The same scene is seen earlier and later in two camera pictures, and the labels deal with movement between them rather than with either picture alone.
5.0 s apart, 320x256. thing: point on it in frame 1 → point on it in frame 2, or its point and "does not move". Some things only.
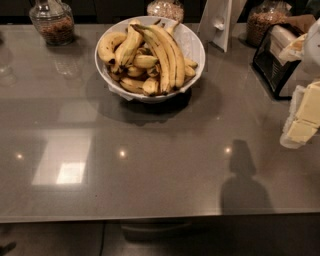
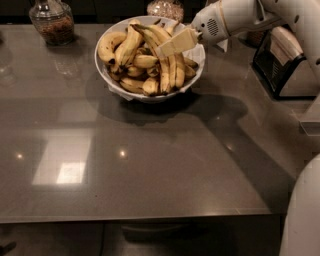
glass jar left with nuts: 55,20 does not move
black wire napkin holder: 269,66 does not move
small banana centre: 145,61 does not move
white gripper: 312,50 → 207,25
